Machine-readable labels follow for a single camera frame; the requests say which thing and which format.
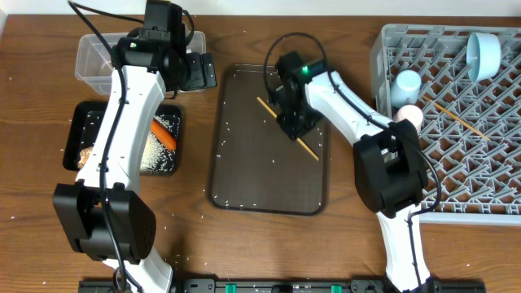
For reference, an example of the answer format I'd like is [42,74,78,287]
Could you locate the wooden chopstick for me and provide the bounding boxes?
[256,97,319,161]
[423,96,492,142]

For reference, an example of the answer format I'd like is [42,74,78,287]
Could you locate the orange carrot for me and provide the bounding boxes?
[151,120,177,151]

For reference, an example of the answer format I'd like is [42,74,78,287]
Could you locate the white paper cup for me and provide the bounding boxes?
[393,104,423,133]

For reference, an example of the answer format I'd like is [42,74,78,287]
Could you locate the light blue cup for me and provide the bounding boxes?
[390,70,422,108]

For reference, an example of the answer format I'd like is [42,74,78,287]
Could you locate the light blue bowl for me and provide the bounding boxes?
[466,33,501,82]

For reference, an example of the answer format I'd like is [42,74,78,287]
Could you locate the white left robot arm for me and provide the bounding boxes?
[52,37,217,292]

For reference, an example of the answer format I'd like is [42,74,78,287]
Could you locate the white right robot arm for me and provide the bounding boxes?
[269,58,431,292]

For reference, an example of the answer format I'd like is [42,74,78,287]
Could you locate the black waste tray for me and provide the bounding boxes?
[63,101,182,172]

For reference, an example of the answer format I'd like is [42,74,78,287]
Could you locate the grey dishwasher rack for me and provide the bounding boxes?
[370,24,520,226]

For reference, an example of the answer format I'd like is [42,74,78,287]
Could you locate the brown serving tray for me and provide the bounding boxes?
[207,63,331,216]

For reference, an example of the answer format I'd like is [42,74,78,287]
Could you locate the pile of white rice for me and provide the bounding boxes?
[140,114,181,176]

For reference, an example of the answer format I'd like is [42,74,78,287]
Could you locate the clear plastic container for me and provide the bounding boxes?
[75,31,206,95]

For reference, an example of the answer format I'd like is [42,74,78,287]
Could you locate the brown food scrap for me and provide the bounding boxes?
[77,146,93,169]

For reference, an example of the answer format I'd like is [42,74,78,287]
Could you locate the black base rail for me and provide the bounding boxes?
[77,277,488,293]

